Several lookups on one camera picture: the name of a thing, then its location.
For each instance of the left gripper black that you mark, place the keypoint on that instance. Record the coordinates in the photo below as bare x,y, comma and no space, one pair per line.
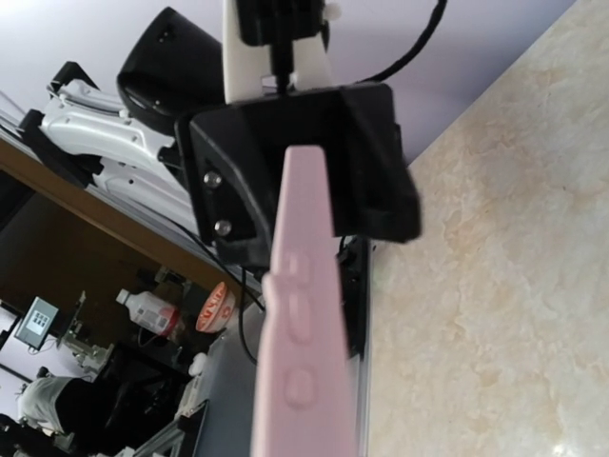
233,158

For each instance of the pink phone case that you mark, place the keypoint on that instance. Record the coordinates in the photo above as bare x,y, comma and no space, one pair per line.
303,403

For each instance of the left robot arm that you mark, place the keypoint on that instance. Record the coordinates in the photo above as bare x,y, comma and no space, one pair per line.
267,48

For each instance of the red white bowl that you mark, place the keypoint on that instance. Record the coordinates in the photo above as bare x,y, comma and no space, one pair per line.
219,311

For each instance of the plastic bottle pink label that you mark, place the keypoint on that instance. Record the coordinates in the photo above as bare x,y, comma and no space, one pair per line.
149,311

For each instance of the front aluminium rail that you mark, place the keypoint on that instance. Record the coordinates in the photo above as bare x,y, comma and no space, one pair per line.
103,166

